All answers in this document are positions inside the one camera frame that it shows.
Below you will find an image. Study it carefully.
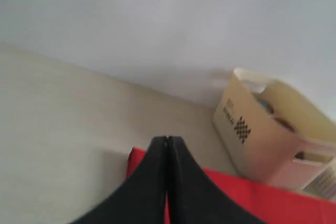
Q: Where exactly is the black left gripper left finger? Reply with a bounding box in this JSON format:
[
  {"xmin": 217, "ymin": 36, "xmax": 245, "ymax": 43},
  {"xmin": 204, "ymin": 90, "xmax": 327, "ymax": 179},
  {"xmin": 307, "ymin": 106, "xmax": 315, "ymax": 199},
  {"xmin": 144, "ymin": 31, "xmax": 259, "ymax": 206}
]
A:
[{"xmin": 72, "ymin": 136, "xmax": 167, "ymax": 224}]

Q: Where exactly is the cream plastic storage bin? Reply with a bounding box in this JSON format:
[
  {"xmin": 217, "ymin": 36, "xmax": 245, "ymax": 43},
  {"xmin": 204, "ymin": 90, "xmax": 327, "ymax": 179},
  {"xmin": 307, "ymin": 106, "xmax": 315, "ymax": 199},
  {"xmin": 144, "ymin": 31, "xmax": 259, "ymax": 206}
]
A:
[{"xmin": 213, "ymin": 68, "xmax": 335, "ymax": 200}]

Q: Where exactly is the brown wooden plate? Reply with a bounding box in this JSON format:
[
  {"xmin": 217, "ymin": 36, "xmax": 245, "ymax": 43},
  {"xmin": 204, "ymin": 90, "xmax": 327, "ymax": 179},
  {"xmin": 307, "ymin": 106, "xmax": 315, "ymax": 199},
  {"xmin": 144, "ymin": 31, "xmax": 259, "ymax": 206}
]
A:
[{"xmin": 271, "ymin": 115, "xmax": 296, "ymax": 133}]

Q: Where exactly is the red table cloth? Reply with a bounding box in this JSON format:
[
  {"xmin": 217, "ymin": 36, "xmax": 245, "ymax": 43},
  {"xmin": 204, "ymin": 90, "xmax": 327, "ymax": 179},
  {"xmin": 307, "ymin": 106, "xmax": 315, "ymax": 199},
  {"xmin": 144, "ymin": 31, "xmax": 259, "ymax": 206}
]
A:
[{"xmin": 125, "ymin": 147, "xmax": 336, "ymax": 224}]

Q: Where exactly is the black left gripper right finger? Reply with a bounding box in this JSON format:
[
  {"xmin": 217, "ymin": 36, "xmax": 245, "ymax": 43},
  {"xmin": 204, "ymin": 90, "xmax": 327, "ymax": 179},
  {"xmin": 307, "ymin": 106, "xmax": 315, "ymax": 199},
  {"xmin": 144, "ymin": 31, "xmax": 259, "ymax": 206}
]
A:
[{"xmin": 167, "ymin": 136, "xmax": 264, "ymax": 224}]

